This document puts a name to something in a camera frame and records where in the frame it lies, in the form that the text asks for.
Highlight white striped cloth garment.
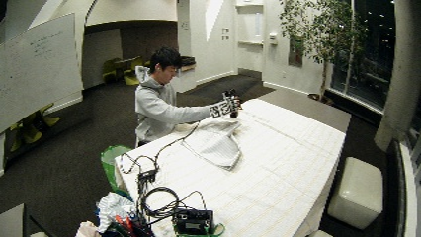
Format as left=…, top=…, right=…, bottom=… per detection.
left=173, top=116, right=245, bottom=171

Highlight white marker cube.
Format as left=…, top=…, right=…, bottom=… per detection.
left=209, top=98, right=241, bottom=119

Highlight white tablecloth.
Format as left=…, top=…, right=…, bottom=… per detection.
left=113, top=98, right=348, bottom=237

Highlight person in grey hoodie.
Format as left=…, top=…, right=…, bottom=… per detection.
left=133, top=45, right=217, bottom=148

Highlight brown plant pot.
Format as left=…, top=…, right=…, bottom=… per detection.
left=307, top=93, right=336, bottom=106

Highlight yellow-green chair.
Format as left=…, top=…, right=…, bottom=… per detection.
left=101, top=55, right=147, bottom=87
left=7, top=104, right=63, bottom=153

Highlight tall indoor tree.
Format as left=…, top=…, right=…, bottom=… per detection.
left=277, top=0, right=369, bottom=100

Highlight black electronics box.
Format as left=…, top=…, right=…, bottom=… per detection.
left=172, top=208, right=215, bottom=236

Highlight large dark window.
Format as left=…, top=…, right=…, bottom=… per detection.
left=329, top=0, right=397, bottom=112

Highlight white cube ottoman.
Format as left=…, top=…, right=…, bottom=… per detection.
left=327, top=156, right=384, bottom=231

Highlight white plastic bag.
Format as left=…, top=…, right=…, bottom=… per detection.
left=95, top=192, right=139, bottom=234

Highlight large whiteboard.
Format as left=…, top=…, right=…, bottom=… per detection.
left=0, top=13, right=84, bottom=133

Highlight long black cable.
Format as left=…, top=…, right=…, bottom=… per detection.
left=119, top=121, right=201, bottom=176

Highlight small black cable hub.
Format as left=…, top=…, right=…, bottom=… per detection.
left=137, top=169, right=159, bottom=185

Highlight coiled black cable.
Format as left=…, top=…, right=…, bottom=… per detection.
left=137, top=186, right=208, bottom=220

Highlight orange handled tools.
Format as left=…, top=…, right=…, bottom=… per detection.
left=113, top=214, right=137, bottom=233

